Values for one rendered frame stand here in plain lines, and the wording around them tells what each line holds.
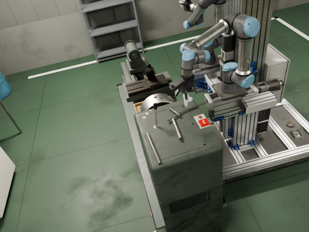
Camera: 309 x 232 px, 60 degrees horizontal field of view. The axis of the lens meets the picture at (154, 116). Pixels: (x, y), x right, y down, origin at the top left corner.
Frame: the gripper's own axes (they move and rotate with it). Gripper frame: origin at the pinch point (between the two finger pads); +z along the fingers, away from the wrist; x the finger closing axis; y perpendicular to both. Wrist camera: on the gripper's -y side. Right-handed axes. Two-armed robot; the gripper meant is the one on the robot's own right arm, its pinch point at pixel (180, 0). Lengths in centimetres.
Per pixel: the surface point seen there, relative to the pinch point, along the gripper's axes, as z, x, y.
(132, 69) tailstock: 25, -67, 58
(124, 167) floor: -21, -139, 141
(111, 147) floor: 21, -137, 141
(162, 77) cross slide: -21, -55, 54
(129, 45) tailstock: 38, -56, 36
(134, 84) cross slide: -12, -83, 50
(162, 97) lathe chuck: -80, -87, 24
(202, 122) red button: -127, -85, 20
